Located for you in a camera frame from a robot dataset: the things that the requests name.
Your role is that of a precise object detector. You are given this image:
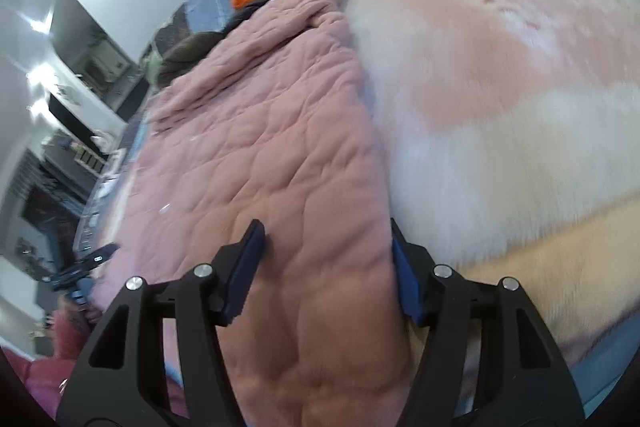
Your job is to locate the white cabinet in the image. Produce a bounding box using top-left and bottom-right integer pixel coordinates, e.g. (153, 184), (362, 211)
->
(30, 57), (128, 158)

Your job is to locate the fluffy pink and white blanket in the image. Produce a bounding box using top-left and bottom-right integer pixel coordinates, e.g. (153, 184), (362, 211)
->
(341, 0), (640, 408)

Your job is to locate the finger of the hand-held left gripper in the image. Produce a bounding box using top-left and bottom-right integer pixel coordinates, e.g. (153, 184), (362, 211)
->
(75, 243), (121, 269)

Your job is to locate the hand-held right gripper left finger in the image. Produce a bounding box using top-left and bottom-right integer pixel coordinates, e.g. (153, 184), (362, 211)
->
(55, 219), (267, 427)

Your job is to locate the olive brown garment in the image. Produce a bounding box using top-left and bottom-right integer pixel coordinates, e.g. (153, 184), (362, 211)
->
(157, 31), (228, 84)

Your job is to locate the arched dark mirror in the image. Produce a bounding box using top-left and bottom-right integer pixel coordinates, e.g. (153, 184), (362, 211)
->
(47, 0), (142, 110)

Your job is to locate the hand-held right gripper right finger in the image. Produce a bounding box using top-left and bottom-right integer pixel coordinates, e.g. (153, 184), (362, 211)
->
(390, 218), (586, 427)

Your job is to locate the dark shelf unit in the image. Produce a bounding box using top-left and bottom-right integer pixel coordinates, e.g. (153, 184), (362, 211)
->
(10, 137), (103, 278)

